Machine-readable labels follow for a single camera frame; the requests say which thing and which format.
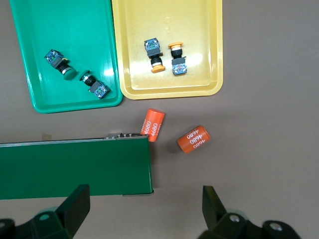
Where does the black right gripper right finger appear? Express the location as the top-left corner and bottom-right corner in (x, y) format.
(197, 185), (302, 239)

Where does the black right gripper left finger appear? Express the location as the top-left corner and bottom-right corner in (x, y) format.
(0, 184), (91, 239)

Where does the orange cylinder with white print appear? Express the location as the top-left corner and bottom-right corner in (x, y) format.
(140, 108), (165, 143)
(176, 124), (211, 154)

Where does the green push button switch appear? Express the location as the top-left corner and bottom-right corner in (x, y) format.
(79, 70), (111, 100)
(44, 48), (77, 81)

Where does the yellow mushroom push button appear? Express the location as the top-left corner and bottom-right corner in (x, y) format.
(144, 37), (166, 74)
(167, 41), (188, 77)

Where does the green conveyor belt unit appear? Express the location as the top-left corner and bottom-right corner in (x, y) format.
(0, 132), (155, 200)

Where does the green plastic tray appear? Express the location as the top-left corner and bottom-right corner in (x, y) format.
(8, 0), (124, 115)

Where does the yellow plastic tray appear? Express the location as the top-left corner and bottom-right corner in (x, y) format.
(111, 0), (224, 101)

